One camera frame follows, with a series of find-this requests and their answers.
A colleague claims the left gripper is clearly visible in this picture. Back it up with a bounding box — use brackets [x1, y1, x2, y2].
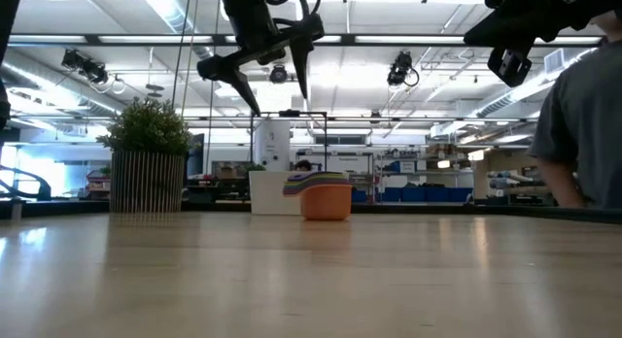
[196, 0, 326, 117]

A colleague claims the small purple measuring cup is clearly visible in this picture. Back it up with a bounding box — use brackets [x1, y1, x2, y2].
[285, 171, 350, 190]

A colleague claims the blue plastic measuring cup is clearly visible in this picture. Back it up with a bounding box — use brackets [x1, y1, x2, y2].
[284, 173, 351, 193]

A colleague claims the green plastic measuring cup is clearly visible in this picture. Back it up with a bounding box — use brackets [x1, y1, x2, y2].
[283, 175, 352, 196]

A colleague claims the yellow plastic measuring cup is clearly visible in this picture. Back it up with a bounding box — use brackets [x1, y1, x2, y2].
[283, 178, 353, 198]

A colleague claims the orange plastic measuring cup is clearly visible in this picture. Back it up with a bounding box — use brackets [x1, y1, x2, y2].
[283, 181, 354, 221]

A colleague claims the white plastic basket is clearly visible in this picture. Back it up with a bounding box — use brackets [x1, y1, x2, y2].
[249, 170, 305, 216]

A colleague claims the white cylindrical tank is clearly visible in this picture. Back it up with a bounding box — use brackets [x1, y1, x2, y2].
[254, 118, 292, 172]

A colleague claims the black led light bar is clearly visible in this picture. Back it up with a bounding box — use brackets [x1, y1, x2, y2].
[8, 32, 604, 48]

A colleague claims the green plant in striped pot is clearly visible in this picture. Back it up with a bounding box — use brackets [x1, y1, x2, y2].
[95, 97, 193, 214]

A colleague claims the wooden workbench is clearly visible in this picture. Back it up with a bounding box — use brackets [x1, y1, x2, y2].
[488, 170, 555, 207]

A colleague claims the black metal rack frame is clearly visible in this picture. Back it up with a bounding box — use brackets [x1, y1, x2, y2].
[250, 109, 328, 172]

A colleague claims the thin hanging cable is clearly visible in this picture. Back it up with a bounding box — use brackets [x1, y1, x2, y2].
[181, 0, 201, 118]
[170, 0, 193, 111]
[205, 0, 224, 174]

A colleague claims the black aluminium table frame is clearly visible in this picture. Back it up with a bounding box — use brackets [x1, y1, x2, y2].
[0, 199, 622, 226]

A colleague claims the black curved hose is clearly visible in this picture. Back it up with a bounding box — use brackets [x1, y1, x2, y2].
[0, 163, 52, 202]

